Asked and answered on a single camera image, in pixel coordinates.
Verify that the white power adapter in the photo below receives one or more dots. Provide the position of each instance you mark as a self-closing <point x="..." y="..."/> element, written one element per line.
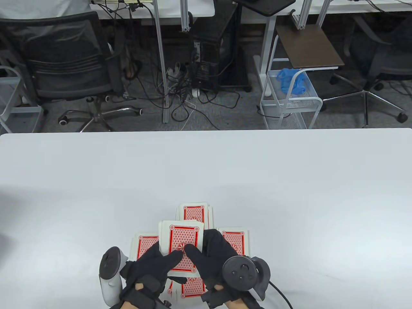
<point x="196" y="92"/>

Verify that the deck of red-backed cards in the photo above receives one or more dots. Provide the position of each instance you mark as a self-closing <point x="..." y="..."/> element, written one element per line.
<point x="183" y="235"/>

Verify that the person's left forearm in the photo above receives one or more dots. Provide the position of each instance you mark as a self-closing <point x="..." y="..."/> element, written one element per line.
<point x="127" y="306"/>

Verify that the crumpled blue gloves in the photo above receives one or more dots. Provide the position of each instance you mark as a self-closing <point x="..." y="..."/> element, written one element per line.
<point x="291" y="80"/>

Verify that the pile of dealt red cards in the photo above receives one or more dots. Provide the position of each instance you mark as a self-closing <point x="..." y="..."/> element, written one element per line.
<point x="193" y="212"/>
<point x="193" y="288"/>
<point x="146" y="244"/>
<point x="238" y="241"/>

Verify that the person's right forearm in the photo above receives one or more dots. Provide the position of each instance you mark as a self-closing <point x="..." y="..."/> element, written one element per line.
<point x="236" y="305"/>

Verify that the brown wooden side table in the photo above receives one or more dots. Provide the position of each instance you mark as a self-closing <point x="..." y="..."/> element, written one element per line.
<point x="305" y="48"/>

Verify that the aluminium frame post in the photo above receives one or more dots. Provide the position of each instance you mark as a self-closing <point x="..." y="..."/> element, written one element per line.
<point x="185" y="16"/>
<point x="323" y="13"/>
<point x="302" y="16"/>
<point x="160" y="64"/>

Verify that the black computer tower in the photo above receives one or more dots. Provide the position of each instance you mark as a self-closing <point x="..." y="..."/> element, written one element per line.
<point x="209" y="42"/>

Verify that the black mesh office chair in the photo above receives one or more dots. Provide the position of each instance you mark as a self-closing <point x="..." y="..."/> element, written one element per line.
<point x="64" y="74"/>

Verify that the person's right hand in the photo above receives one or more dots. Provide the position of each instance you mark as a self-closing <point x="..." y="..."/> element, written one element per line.
<point x="212" y="260"/>

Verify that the person's left hand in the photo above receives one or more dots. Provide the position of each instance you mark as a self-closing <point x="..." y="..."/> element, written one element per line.
<point x="145" y="276"/>

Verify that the white floor power strip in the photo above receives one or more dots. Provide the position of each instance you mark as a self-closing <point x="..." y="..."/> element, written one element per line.
<point x="175" y="73"/>

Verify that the white metal trolley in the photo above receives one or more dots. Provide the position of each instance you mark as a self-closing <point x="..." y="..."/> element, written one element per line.
<point x="24" y="110"/>

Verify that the dark grey office chair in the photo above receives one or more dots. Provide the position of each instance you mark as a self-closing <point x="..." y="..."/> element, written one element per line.
<point x="386" y="67"/>

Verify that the beige power strip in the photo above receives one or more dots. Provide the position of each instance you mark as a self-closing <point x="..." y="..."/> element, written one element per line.
<point x="138" y="1"/>

